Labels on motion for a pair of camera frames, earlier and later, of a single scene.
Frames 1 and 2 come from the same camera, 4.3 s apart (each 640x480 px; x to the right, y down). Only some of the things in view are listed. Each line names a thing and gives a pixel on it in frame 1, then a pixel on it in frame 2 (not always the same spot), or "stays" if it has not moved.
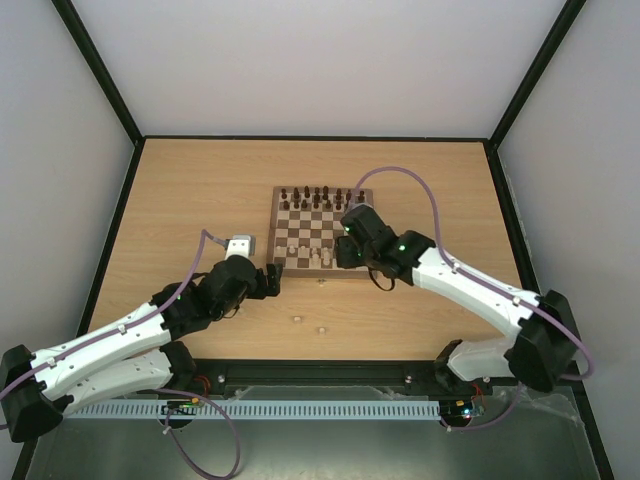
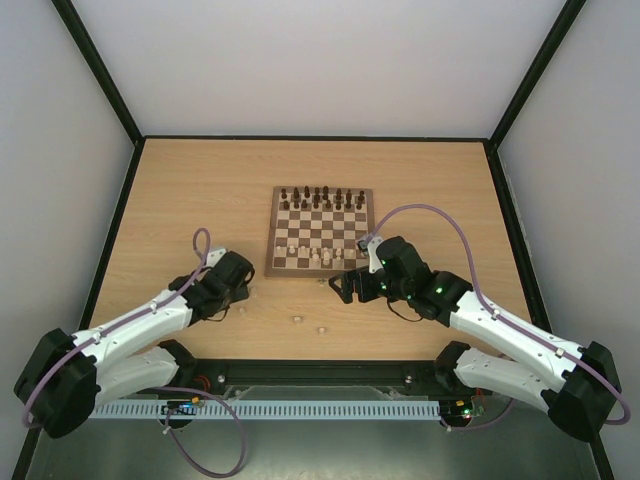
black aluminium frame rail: x=354 y=371 stays
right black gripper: x=345 y=251 to x=358 y=285
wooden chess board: x=304 y=226 stays
